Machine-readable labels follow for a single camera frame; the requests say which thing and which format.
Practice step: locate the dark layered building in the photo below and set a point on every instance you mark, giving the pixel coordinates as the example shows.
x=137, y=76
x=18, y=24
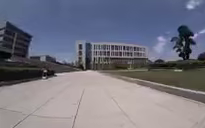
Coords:
x=15, y=40

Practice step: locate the white building with many windows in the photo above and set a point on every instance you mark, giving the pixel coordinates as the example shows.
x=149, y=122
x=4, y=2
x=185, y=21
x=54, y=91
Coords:
x=113, y=53

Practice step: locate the sloping bank with steps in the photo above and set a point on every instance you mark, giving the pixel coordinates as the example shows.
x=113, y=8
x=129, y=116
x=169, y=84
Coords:
x=40, y=65

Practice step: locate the pale concrete slab pavement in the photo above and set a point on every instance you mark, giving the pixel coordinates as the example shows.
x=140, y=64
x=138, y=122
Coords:
x=90, y=100

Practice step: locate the grey strip beside lawn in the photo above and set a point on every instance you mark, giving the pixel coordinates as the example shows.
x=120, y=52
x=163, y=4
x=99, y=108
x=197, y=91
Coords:
x=176, y=91

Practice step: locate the low grey building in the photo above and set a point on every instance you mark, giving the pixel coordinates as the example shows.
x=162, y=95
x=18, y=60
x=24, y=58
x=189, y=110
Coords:
x=43, y=58

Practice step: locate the dark trimmed hedge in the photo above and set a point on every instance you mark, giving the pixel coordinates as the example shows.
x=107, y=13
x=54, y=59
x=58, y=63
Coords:
x=13, y=74

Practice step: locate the tall dark tree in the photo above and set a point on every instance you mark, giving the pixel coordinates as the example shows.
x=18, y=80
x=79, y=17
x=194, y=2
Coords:
x=183, y=41

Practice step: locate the grass lawn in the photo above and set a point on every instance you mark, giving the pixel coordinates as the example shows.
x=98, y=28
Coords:
x=176, y=78

